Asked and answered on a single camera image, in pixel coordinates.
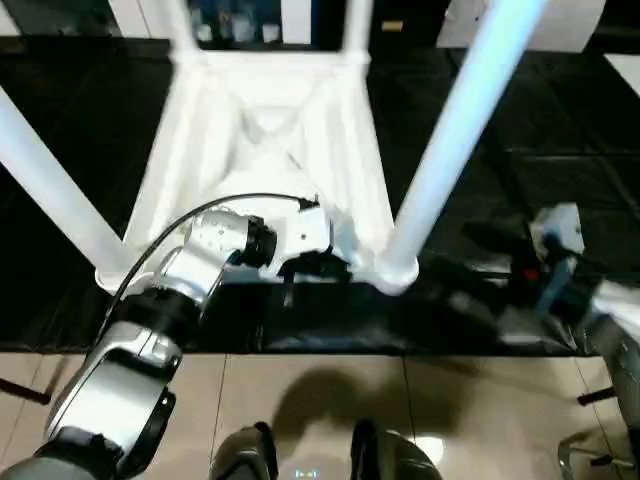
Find white plastic table leg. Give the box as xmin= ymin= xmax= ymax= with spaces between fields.
xmin=378 ymin=0 xmax=552 ymax=297
xmin=341 ymin=0 xmax=375 ymax=62
xmin=0 ymin=83 xmax=130 ymax=290
xmin=158 ymin=0 xmax=202 ymax=60

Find white plastic table top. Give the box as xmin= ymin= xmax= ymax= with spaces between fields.
xmin=93 ymin=46 xmax=422 ymax=297

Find black work mat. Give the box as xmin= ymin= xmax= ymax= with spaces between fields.
xmin=0 ymin=33 xmax=640 ymax=357

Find black metal stand bar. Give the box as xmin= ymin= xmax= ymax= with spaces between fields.
xmin=576 ymin=386 xmax=617 ymax=407

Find grey right robot foot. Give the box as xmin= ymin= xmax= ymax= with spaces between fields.
xmin=351 ymin=418 xmax=447 ymax=480

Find grey robot foot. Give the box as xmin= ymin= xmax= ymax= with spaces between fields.
xmin=211 ymin=421 xmax=280 ymax=480
xmin=351 ymin=418 xmax=447 ymax=480

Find thin grey tripod stand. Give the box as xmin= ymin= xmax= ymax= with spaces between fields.
xmin=556 ymin=431 xmax=640 ymax=480

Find grey left robot foot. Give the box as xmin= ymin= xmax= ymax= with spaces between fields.
xmin=211 ymin=421 xmax=280 ymax=480

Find flat white board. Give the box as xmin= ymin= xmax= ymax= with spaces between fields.
xmin=601 ymin=51 xmax=640 ymax=97

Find black box with gold label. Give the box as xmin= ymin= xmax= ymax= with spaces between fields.
xmin=368 ymin=0 xmax=450 ymax=50

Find white glass door cabinet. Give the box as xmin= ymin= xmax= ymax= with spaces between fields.
xmin=106 ymin=0 xmax=352 ymax=52

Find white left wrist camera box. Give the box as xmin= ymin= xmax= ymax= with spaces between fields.
xmin=271 ymin=203 xmax=335 ymax=277

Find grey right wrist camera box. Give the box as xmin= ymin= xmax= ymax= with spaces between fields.
xmin=528 ymin=201 xmax=587 ymax=322

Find black metal table frame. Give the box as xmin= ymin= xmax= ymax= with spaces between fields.
xmin=0 ymin=376 xmax=52 ymax=407

